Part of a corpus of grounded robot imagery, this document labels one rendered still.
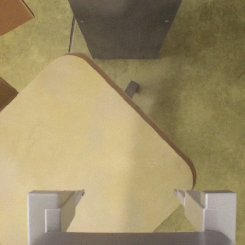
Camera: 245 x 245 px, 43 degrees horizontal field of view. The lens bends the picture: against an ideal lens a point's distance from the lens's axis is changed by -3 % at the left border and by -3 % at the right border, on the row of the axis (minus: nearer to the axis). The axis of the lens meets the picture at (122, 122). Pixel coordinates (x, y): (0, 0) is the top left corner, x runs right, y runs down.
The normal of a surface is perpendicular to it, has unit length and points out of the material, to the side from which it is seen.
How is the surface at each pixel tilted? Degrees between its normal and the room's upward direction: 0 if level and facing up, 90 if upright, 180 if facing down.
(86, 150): 0
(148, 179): 0
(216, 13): 0
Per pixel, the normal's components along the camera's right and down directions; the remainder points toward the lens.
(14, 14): 0.46, 0.89
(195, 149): 0.00, -0.03
